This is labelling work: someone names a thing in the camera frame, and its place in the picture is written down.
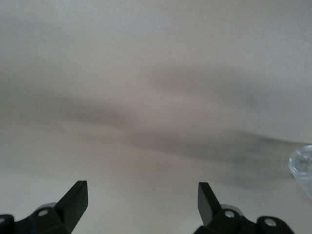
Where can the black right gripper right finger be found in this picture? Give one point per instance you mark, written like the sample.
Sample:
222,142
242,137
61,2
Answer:
212,209

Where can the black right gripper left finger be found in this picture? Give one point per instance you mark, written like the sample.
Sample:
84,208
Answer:
70,209

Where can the clear plastic cup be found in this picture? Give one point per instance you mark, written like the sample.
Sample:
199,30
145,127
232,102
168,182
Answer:
302,165

